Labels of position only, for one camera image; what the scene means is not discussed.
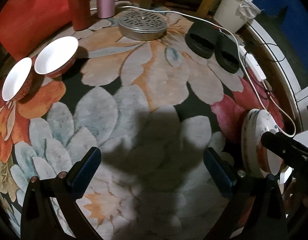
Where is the white plate with blue flowers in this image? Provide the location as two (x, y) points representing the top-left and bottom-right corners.
(241, 108), (282, 178)

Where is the white power strip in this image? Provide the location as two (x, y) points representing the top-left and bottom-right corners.
(239, 45), (266, 82)

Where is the red bowl white inside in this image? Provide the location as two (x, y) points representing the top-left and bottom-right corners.
(2, 57), (33, 102)
(34, 36), (79, 78)

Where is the white trash bin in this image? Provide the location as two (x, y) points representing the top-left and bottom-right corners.
(213, 0), (261, 33)

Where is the round perforated metal tin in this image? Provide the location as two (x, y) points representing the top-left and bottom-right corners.
(117, 10), (167, 41)

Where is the red cylindrical cup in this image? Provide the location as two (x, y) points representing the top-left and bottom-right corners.
(68, 0), (92, 31)

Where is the thin black cable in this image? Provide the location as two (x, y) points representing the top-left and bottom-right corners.
(243, 38), (287, 100)

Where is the white power cable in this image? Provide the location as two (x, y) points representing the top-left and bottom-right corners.
(90, 4), (297, 138)

